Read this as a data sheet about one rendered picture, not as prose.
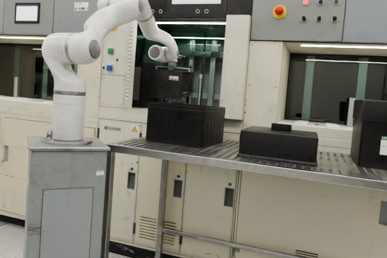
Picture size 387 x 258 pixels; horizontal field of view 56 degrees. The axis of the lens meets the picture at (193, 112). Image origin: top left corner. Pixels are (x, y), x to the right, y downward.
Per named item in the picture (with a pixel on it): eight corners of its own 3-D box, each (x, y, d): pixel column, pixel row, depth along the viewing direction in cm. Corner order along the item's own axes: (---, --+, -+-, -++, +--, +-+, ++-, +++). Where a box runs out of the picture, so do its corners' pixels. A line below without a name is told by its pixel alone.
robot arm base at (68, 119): (42, 145, 129) (45, 93, 128) (39, 137, 146) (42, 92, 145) (96, 145, 138) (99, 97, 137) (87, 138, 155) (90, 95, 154)
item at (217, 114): (173, 136, 187) (175, 102, 186) (223, 142, 175) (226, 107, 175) (144, 140, 162) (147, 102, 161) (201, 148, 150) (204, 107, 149)
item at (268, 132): (236, 155, 139) (239, 122, 138) (249, 147, 167) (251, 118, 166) (317, 166, 130) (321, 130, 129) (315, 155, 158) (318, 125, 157)
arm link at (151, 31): (166, 7, 187) (181, 52, 210) (138, 11, 192) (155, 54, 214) (163, 18, 182) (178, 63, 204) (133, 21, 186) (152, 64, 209)
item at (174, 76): (146, 103, 228) (150, 52, 225) (158, 101, 248) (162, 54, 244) (183, 107, 222) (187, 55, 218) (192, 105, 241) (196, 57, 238)
